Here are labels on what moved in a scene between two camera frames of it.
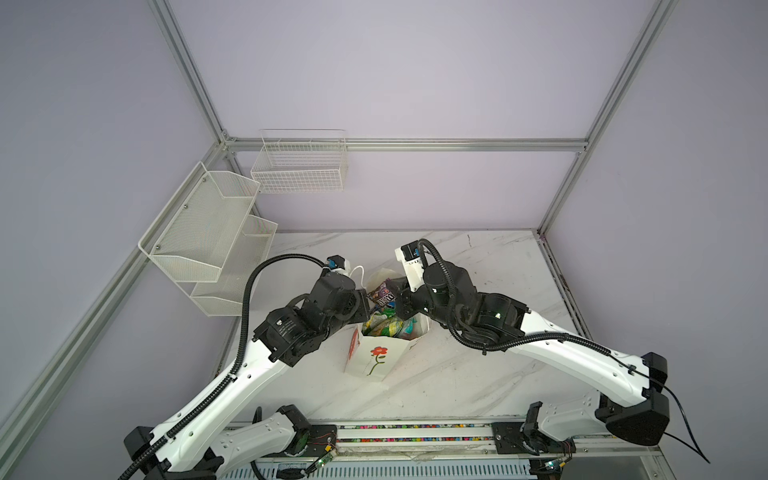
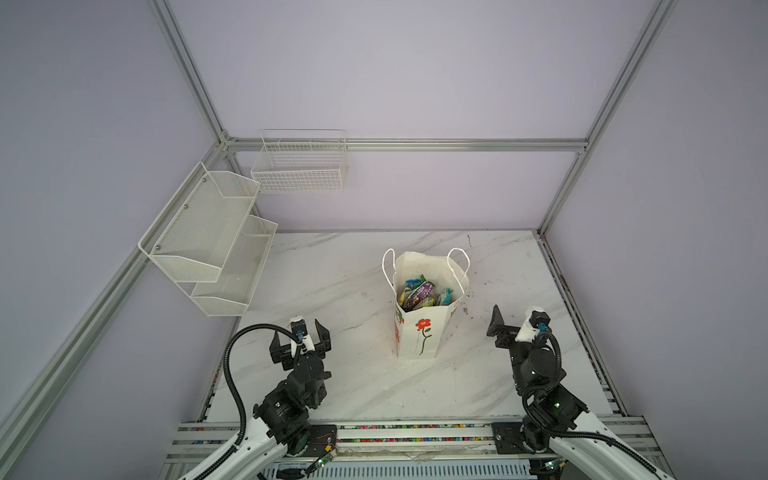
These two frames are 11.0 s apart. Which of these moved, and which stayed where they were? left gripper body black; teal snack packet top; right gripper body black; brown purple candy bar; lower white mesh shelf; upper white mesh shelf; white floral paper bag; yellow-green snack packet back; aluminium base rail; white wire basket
Moved: teal snack packet top; left gripper body black; yellow-green snack packet back; right gripper body black; brown purple candy bar; white floral paper bag
Stayed: upper white mesh shelf; lower white mesh shelf; aluminium base rail; white wire basket
